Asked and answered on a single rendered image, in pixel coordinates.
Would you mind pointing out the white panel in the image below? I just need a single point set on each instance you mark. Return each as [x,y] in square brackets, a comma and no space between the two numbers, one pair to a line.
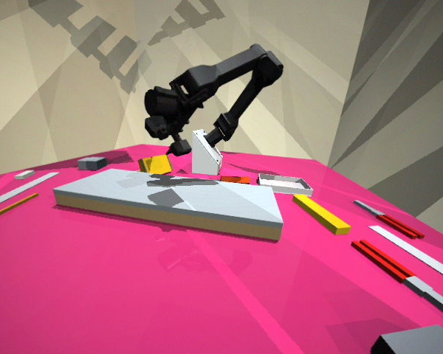
[241,209]

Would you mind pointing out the long grey flat bar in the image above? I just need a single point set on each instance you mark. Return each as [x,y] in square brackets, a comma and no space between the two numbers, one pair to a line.
[24,187]
[409,249]

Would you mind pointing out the yellow rectangular bar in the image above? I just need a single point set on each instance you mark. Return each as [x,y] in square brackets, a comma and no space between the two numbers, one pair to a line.
[322,215]

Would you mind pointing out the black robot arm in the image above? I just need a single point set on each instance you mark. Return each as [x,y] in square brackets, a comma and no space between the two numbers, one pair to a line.
[202,82]

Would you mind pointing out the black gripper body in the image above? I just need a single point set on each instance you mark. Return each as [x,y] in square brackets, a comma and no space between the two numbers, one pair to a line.
[180,146]

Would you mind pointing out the orange-handled awl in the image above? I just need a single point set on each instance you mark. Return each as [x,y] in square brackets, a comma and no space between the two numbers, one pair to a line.
[233,179]

